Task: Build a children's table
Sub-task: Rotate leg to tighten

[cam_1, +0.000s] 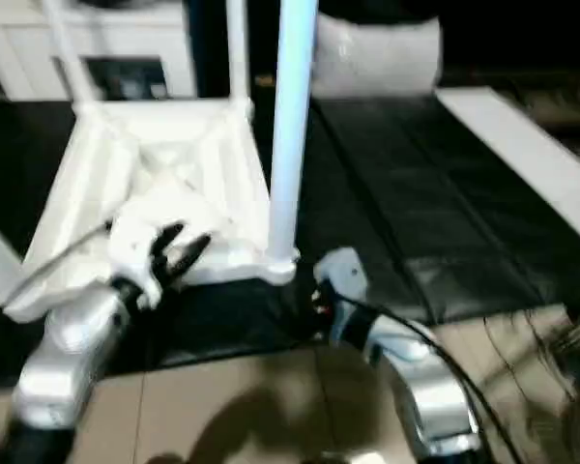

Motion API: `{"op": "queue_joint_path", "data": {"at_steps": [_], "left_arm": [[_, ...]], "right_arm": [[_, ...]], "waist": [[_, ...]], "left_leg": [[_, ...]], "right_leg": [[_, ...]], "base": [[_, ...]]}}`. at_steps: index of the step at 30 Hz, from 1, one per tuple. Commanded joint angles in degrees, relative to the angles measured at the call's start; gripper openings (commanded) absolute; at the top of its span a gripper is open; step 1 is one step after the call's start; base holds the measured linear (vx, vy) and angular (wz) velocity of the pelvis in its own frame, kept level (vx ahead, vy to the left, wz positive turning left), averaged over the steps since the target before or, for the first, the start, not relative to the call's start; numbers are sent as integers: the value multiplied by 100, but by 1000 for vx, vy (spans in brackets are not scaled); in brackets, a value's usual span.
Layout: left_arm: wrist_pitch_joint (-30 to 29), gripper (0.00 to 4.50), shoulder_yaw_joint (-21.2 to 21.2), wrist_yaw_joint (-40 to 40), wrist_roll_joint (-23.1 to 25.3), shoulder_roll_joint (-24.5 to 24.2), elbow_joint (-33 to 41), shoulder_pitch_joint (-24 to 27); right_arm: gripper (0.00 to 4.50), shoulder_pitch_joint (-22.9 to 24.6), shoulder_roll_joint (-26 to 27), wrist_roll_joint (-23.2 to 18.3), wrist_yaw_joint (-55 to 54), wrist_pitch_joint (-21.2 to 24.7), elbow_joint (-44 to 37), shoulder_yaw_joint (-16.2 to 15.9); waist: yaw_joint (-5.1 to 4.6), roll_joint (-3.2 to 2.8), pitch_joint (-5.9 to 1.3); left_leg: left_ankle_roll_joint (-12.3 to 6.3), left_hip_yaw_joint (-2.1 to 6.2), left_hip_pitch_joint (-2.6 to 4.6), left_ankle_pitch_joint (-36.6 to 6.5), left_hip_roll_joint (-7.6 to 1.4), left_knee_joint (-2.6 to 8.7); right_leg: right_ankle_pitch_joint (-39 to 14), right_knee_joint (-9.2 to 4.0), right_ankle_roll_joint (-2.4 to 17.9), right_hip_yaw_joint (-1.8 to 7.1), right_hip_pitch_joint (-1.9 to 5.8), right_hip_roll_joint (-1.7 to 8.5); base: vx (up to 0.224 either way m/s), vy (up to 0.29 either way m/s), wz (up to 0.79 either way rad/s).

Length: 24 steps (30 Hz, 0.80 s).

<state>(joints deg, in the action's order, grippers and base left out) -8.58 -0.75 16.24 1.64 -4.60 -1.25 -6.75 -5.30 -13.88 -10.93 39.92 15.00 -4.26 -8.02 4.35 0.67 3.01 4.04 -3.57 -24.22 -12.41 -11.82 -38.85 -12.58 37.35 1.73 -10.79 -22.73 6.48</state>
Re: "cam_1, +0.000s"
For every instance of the black work surface mat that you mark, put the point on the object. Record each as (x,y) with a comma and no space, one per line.
(415,193)

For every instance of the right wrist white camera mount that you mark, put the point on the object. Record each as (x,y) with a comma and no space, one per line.
(345,270)

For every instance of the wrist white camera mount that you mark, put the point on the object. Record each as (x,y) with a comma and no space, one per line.
(130,237)
(345,270)

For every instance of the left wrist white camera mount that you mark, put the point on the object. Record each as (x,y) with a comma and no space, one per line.
(130,237)

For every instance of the white flat board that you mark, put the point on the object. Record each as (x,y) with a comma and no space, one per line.
(522,145)

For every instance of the white plastic table top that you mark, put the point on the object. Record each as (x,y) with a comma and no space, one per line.
(198,159)

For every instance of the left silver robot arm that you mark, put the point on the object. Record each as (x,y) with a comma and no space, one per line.
(67,348)

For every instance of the grey pillow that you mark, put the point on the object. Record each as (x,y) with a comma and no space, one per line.
(382,58)

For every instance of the white sideboard with glass doors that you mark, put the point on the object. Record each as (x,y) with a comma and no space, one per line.
(135,43)

